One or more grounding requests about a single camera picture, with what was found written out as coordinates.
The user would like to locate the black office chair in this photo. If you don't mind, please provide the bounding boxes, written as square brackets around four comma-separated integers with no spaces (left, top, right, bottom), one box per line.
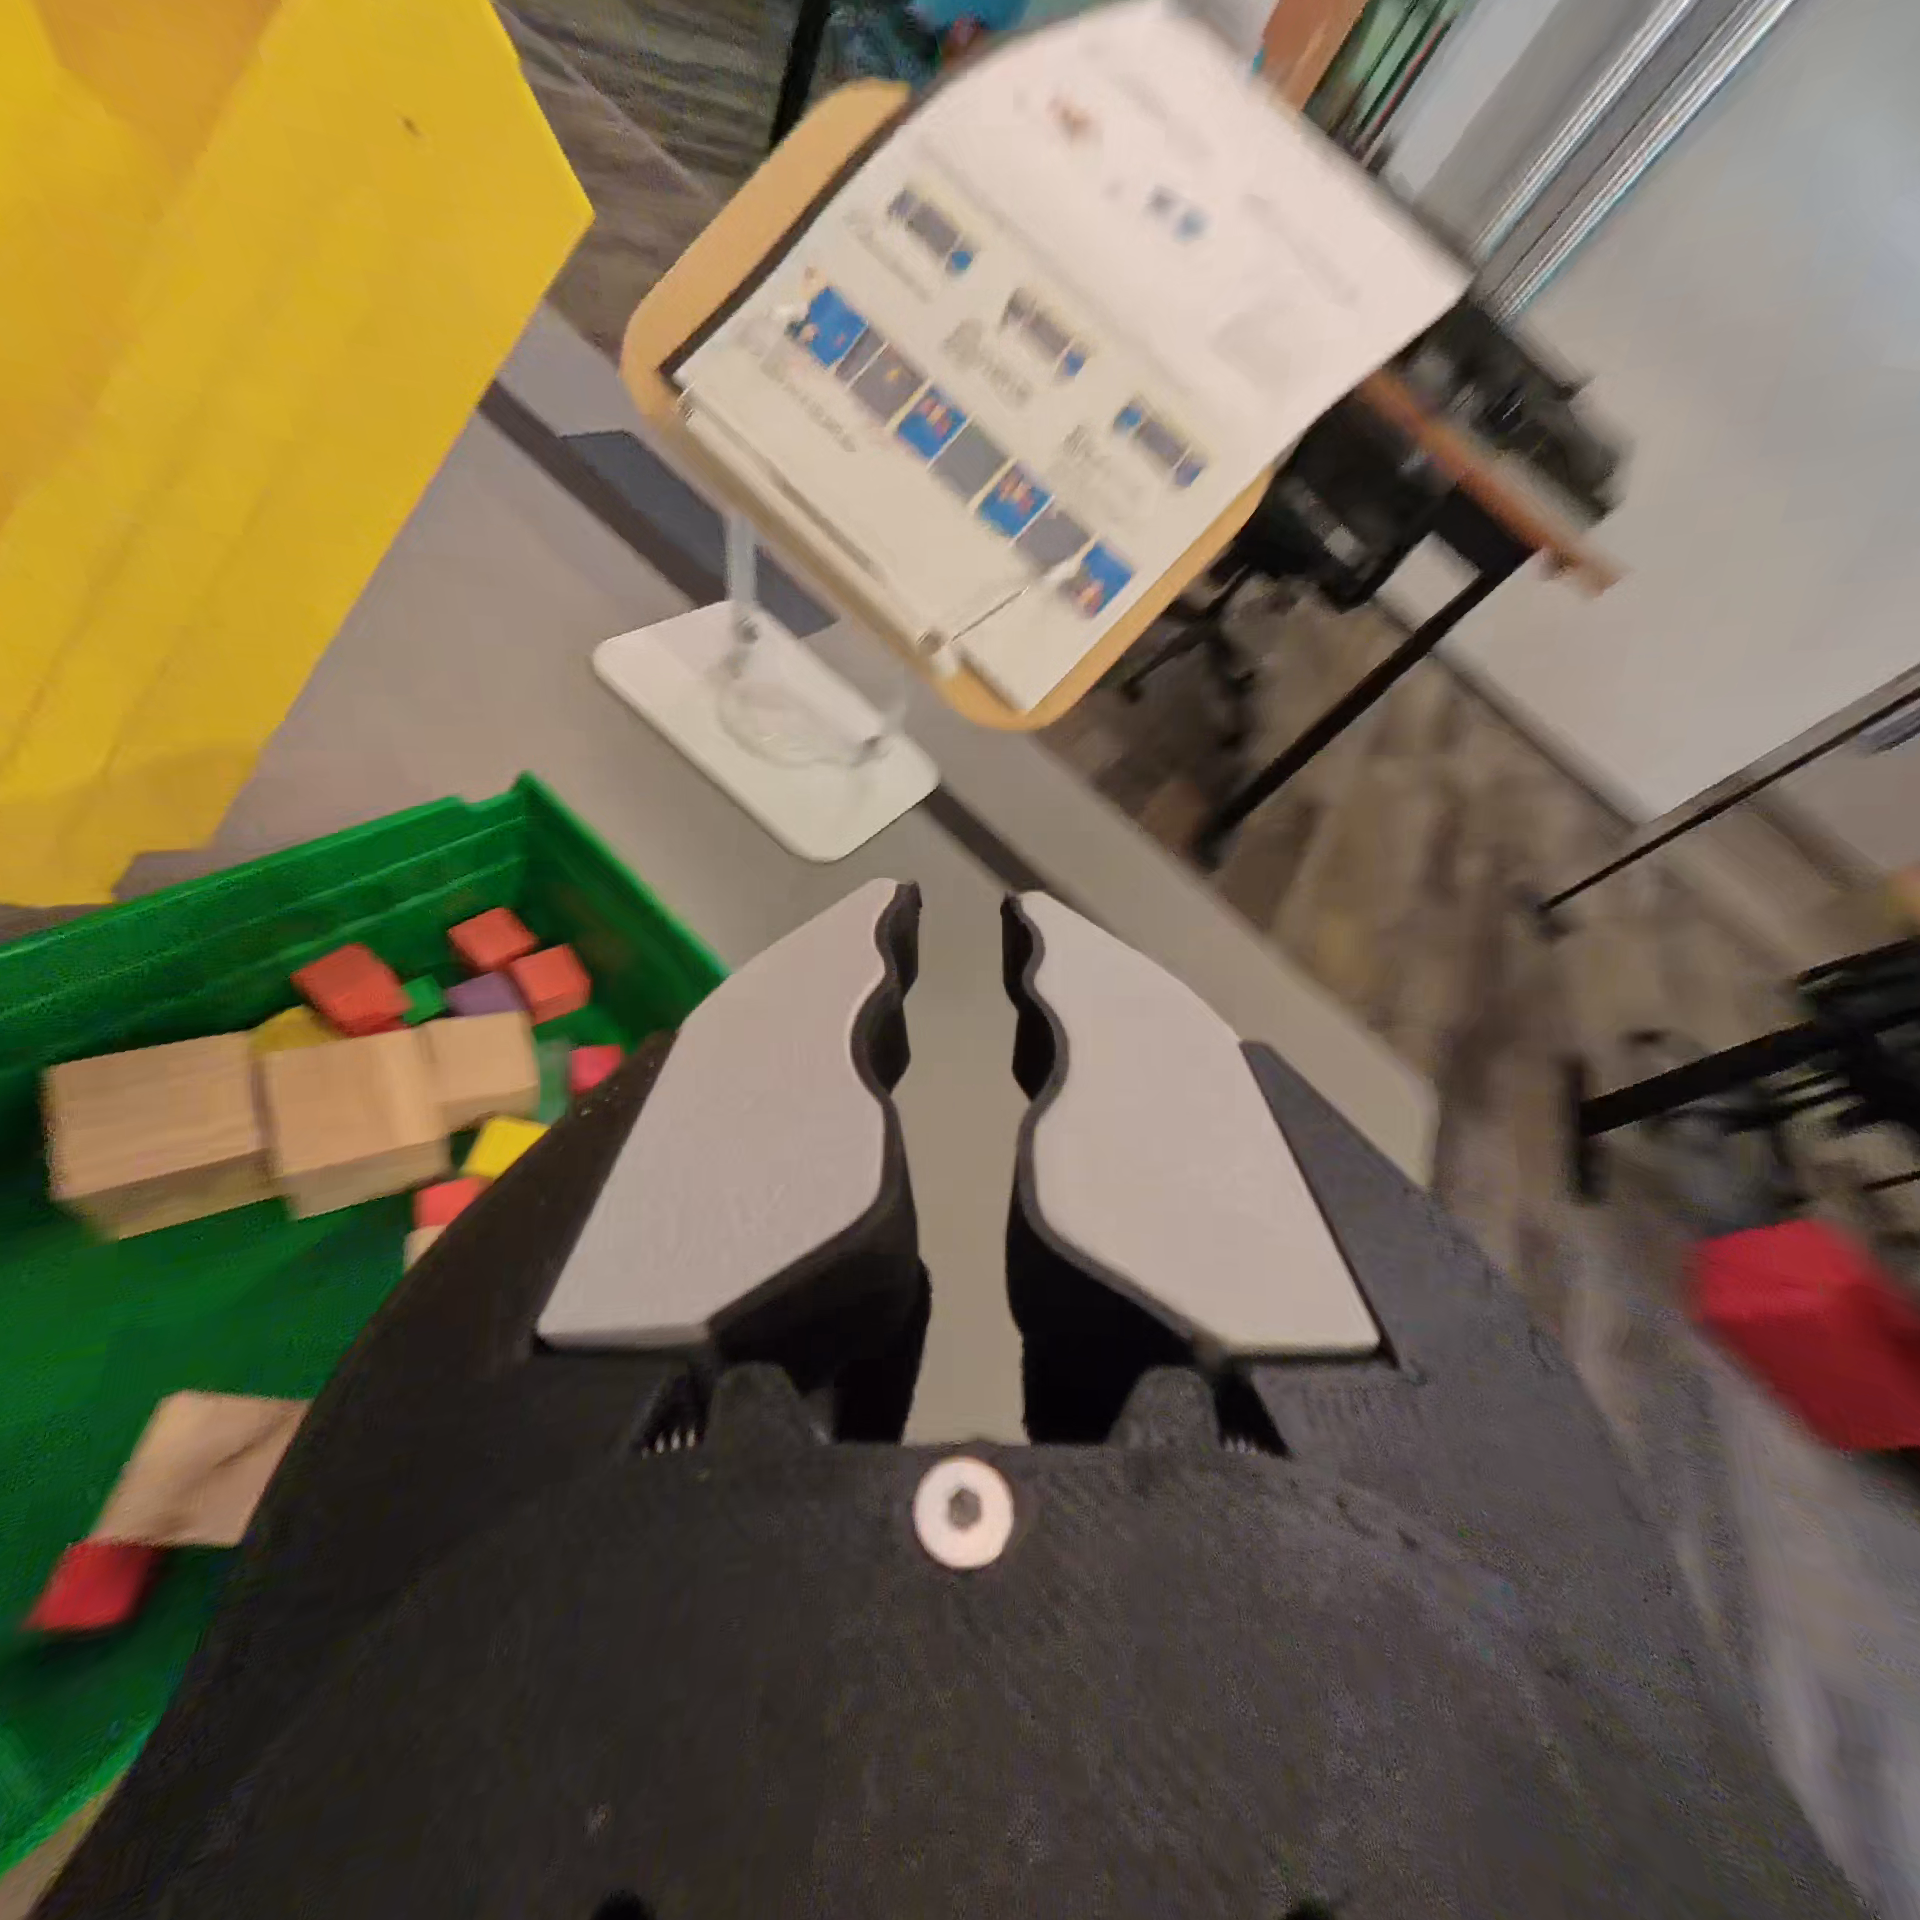
[1122,434,1419,759]

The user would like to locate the yellow plastic box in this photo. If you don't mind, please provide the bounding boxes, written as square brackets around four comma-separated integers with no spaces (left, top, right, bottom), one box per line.
[0,0,598,912]

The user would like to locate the black metal frame chair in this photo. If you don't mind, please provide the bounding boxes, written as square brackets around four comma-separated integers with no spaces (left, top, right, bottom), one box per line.
[1545,930,1920,1202]

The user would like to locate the printed instruction sheet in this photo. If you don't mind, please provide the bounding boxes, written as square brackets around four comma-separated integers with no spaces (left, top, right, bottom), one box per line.
[668,0,1480,715]

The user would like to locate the red box-shaped object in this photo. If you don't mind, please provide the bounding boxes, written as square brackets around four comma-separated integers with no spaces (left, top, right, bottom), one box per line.
[1683,1217,1920,1456]

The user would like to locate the green plastic box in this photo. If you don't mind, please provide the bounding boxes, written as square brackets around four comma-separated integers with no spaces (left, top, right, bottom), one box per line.
[0,770,733,1871]

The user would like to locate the document stand with white base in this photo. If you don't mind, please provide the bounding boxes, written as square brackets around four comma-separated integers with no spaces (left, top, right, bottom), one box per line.
[592,75,1280,867]

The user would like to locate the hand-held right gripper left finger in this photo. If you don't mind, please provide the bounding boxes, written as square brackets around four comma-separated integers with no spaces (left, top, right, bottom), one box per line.
[537,880,933,1446]

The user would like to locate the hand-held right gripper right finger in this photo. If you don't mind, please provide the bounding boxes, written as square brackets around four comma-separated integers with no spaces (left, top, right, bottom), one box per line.
[1000,891,1382,1446]

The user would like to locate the black desk with wooden top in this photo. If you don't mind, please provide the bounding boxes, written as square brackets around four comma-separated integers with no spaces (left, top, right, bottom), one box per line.
[1122,300,1634,873]

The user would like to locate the black-legged table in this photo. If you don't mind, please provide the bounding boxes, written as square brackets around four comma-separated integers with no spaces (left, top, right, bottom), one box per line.
[1533,667,1920,921]

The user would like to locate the pile of wooden cubes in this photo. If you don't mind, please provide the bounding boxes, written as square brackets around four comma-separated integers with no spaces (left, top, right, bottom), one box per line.
[24,905,633,1642]

